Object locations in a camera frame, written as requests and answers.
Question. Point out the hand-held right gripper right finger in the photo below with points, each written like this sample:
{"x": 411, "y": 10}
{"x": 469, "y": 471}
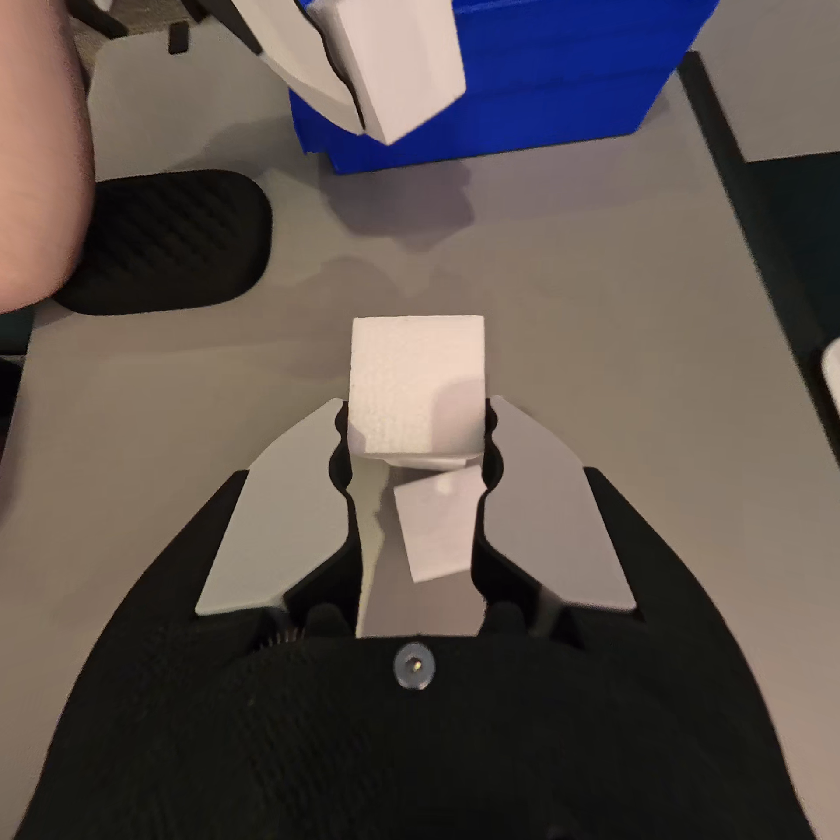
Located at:
{"x": 551, "y": 525}

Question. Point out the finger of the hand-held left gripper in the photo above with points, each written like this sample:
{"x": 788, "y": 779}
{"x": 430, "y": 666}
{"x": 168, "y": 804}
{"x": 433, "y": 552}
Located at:
{"x": 295, "y": 59}

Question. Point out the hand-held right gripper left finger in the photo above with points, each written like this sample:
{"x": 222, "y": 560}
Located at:
{"x": 282, "y": 525}

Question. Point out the white hard foam cube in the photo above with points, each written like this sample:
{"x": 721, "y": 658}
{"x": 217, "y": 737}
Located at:
{"x": 436, "y": 525}
{"x": 400, "y": 65}
{"x": 413, "y": 380}

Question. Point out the person's left forearm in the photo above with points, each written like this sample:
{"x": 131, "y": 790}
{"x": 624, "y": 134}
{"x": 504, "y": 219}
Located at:
{"x": 39, "y": 164}

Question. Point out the small black block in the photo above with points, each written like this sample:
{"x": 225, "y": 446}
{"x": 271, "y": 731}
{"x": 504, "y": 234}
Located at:
{"x": 178, "y": 38}

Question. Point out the black padded wrist rest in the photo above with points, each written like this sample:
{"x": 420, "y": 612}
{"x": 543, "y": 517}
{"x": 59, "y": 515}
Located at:
{"x": 170, "y": 243}

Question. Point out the blue plastic bin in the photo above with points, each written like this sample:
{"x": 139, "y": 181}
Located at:
{"x": 558, "y": 79}

